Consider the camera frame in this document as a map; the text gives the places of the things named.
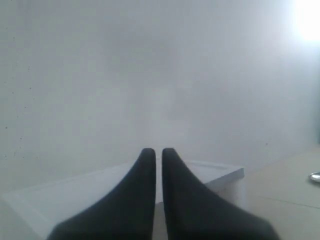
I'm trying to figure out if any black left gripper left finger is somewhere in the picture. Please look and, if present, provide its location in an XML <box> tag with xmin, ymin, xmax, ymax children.
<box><xmin>48</xmin><ymin>148</ymin><xmax>156</xmax><ymax>240</ymax></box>

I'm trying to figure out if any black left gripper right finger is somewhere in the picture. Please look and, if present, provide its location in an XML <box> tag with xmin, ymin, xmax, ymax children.
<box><xmin>162</xmin><ymin>148</ymin><xmax>278</xmax><ymax>240</ymax></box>

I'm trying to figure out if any white plastic drawer cabinet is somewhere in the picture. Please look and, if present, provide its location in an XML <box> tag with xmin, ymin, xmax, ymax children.
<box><xmin>3</xmin><ymin>161</ymin><xmax>247</xmax><ymax>239</ymax></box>

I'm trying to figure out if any silver round object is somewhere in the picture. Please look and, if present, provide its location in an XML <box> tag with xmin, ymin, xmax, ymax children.
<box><xmin>308</xmin><ymin>172</ymin><xmax>320</xmax><ymax>183</ymax></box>

